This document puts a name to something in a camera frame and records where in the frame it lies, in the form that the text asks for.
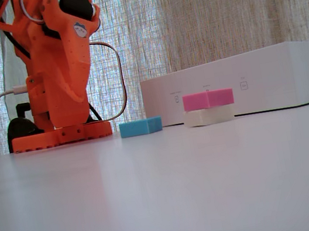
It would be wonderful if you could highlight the looping servo cable at base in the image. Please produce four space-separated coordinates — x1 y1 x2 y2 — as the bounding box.
88 37 131 122

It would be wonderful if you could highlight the thin black cable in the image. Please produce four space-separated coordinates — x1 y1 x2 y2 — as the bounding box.
88 101 103 123

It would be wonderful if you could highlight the white usb cable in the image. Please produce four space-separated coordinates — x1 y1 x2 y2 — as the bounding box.
0 84 39 154

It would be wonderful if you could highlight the orange gripper black servo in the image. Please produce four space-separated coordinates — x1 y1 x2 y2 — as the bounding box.
40 0 115 106

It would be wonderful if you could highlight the white cardboard box bin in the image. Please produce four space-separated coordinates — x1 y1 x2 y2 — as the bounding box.
137 37 309 132

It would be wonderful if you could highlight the pink cuboid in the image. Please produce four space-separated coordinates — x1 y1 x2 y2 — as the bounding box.
181 87 236 113

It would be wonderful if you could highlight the white cuboid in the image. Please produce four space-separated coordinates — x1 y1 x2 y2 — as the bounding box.
183 103 236 130

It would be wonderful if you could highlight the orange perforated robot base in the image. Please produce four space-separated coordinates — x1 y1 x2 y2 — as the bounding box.
10 119 114 154

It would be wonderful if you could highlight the blue cuboid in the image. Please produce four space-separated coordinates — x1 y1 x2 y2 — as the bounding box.
118 115 164 139

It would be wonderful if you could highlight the beige woven curtain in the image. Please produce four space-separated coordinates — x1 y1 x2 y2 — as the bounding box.
0 0 309 157

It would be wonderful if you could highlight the black table clamp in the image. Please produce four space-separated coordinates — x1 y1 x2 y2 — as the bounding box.
2 101 47 154

